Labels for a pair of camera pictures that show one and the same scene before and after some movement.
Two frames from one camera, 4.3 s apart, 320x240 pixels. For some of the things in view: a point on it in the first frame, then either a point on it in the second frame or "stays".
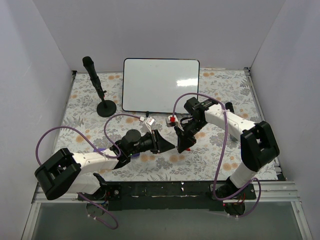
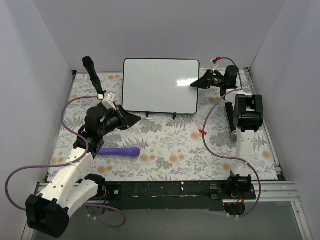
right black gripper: [184, 132] to [208, 80]
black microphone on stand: [89, 65] stays
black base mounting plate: [169, 196] stays
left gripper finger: [159, 144] to [128, 120]
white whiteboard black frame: [154, 85] stays
